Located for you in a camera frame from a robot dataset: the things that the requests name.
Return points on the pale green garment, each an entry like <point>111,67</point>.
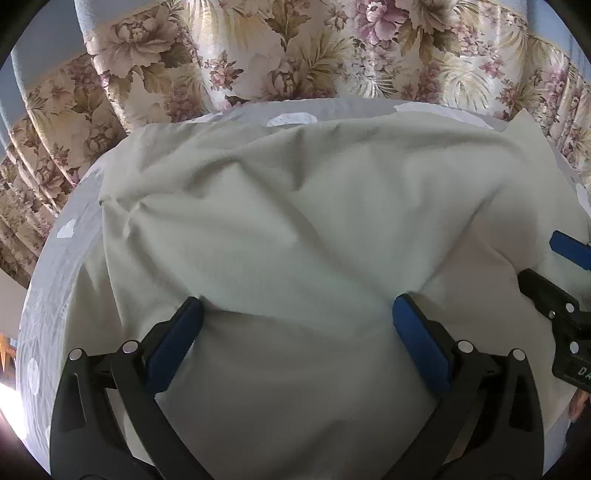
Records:
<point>295,221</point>

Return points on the grey spotted bed sheet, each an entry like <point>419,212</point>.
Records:
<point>57,281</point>

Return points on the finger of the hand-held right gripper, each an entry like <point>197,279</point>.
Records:
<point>572,251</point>
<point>547,293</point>

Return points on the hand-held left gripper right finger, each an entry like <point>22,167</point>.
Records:
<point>418,339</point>

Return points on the wooden chair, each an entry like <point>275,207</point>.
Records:
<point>4,353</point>

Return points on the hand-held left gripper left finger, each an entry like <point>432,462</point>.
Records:
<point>175,341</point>

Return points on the floral curtain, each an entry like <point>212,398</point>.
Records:
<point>286,50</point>

